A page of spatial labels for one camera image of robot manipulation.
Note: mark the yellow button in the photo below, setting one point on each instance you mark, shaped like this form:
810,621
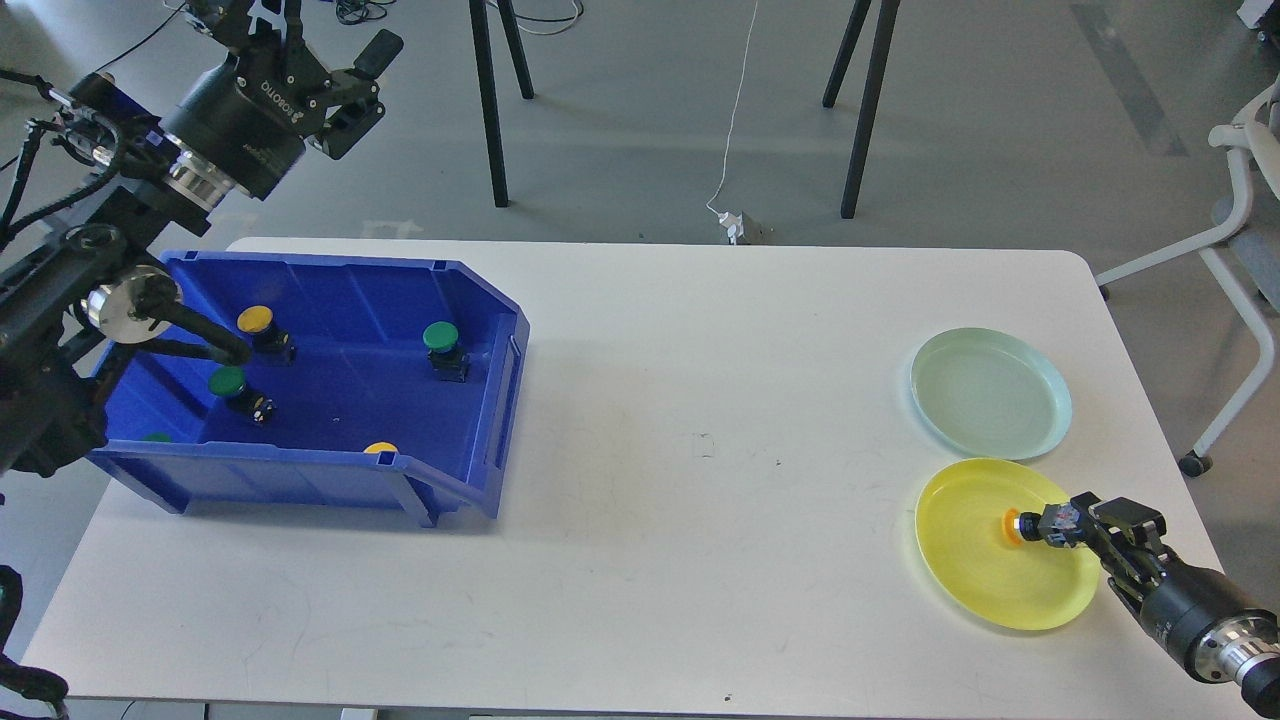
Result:
1059,525
271,343

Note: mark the blue plastic bin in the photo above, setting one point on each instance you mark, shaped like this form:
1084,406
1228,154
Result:
361,376

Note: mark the black tripod legs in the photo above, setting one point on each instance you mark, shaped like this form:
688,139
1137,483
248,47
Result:
879,53
487,84

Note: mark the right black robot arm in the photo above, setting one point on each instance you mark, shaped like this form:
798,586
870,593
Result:
1204,622

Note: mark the light green plate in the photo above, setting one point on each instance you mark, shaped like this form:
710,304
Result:
986,393

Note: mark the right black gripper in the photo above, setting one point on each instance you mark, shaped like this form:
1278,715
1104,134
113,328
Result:
1206,624

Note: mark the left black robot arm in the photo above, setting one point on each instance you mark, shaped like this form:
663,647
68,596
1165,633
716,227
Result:
109,176

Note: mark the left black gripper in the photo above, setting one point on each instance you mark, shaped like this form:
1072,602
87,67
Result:
250,114

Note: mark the yellow plate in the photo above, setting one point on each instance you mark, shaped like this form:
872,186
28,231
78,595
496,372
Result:
965,531

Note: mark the left black tripod legs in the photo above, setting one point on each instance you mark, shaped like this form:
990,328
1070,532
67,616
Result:
487,84

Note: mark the right black tripod legs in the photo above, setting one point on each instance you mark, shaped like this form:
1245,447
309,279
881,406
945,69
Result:
879,53

